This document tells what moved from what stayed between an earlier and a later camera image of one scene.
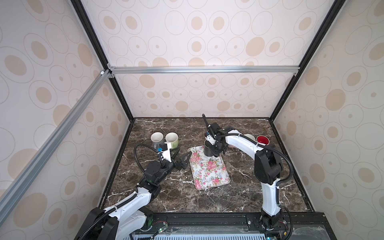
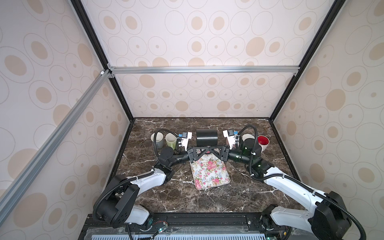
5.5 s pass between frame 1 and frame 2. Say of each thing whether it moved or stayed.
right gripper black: moved
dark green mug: stayed
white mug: stayed
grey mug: stayed
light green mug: stayed
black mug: moved
